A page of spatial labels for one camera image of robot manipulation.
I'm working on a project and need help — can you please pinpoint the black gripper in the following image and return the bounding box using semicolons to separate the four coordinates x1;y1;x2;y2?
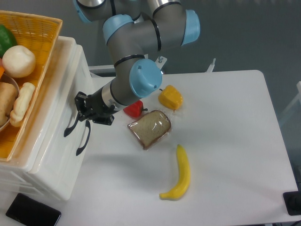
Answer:
74;90;115;125

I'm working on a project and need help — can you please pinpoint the white top drawer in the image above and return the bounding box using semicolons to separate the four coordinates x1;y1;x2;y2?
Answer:
29;45;95;200

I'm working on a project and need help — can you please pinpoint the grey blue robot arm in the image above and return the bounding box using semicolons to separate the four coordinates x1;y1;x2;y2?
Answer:
74;0;201;125

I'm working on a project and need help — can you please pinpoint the white drawer cabinet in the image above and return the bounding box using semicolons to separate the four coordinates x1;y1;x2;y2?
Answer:
0;36;95;202

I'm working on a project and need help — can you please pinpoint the red bell pepper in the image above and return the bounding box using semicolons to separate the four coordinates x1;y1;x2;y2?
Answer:
123;100;148;118

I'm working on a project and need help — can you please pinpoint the cream twisted bread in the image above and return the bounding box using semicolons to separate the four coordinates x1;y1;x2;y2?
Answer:
10;82;35;127

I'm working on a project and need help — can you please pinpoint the brown bread roll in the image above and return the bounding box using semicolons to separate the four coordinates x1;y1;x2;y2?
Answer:
0;82;17;127

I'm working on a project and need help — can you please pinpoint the wrapped bread slice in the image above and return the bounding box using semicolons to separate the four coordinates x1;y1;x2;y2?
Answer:
127;110;172;150

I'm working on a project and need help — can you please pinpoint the white round bun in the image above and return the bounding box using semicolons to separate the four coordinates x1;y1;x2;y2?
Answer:
2;45;36;78

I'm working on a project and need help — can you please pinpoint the yellow woven basket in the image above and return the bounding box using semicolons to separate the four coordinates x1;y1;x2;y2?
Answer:
0;10;63;162

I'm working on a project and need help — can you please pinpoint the orange vegetable piece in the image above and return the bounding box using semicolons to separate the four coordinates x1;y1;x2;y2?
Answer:
0;66;5;78

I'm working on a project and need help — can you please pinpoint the yellow bell pepper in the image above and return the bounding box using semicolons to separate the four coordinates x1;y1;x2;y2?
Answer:
158;85;183;111

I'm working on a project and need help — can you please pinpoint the green bell pepper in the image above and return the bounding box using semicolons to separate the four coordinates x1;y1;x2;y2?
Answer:
0;24;17;58

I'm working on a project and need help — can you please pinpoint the black smartphone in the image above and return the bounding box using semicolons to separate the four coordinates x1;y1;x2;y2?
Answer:
6;193;61;226

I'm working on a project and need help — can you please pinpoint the yellow banana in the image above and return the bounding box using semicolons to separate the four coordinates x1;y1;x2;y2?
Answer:
159;145;191;200

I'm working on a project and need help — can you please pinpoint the black device at edge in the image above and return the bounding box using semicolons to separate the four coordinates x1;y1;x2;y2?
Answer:
283;191;301;216

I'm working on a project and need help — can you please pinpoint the black lower drawer handle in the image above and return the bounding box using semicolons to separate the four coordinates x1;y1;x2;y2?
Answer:
76;120;91;156

